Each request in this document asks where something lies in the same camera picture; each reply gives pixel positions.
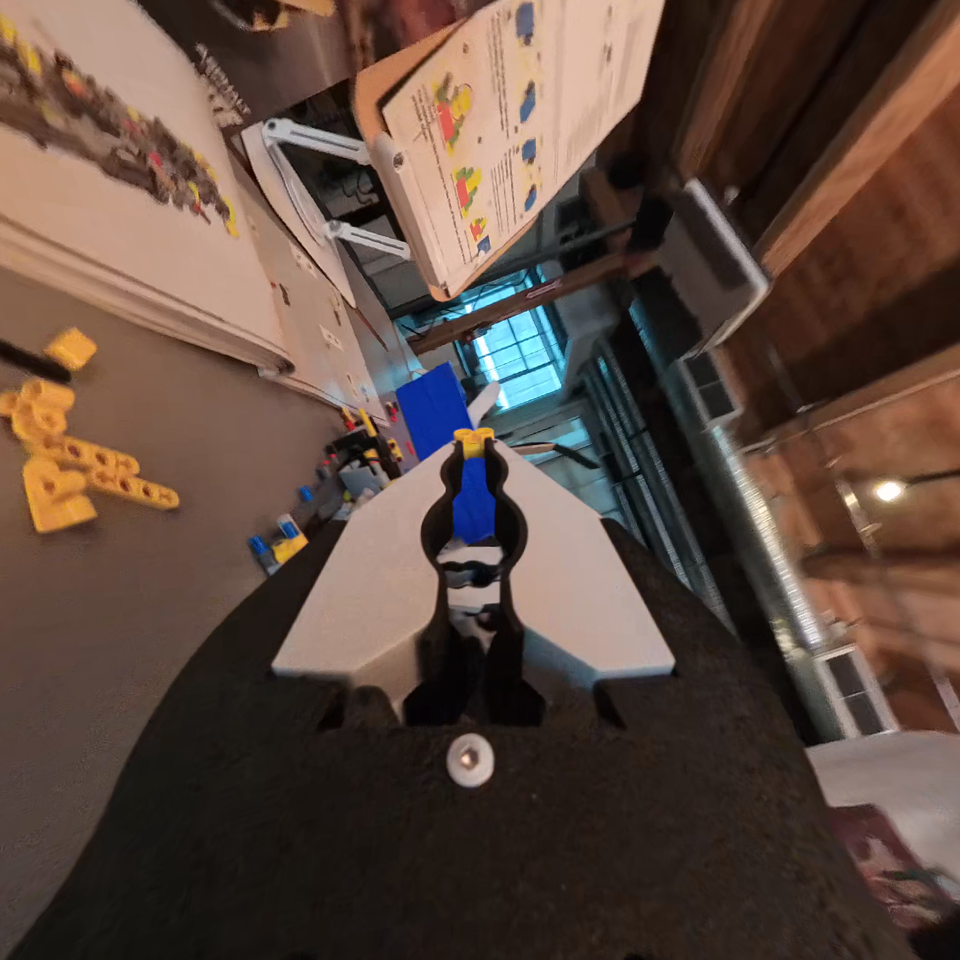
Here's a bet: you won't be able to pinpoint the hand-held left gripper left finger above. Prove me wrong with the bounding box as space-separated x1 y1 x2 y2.
271 442 456 708

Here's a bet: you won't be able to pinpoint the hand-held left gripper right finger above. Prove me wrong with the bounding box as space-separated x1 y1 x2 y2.
487 439 677 708

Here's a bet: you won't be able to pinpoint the partly built lego car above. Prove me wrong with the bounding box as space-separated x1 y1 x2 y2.
247 407 412 577

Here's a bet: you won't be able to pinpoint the pile of yellow lego pieces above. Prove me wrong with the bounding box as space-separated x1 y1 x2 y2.
0 378 182 535

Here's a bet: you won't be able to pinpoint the yellow lego connector piece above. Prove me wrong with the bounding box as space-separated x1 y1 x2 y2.
43 327 99 372

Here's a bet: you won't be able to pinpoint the black lego beams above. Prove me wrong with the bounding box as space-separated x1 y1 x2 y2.
0 339 73 381

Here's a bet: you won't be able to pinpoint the open lego instruction booklet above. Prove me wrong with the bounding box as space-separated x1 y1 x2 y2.
0 0 295 372

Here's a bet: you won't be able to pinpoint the black lego set box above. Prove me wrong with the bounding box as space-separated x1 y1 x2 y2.
142 0 357 140

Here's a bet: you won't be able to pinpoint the blue plastic bin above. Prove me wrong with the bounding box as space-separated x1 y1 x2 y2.
394 361 498 546

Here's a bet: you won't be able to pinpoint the white ceiling-mounted device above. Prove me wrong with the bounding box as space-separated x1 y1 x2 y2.
658 178 772 355

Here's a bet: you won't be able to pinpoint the white folding stand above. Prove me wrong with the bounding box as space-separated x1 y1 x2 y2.
240 116 415 310

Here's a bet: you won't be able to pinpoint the wooden clipboard with instruction sheet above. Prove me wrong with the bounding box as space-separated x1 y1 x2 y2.
352 0 669 303

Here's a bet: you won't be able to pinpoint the silver air duct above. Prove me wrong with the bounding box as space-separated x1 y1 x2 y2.
701 423 830 655

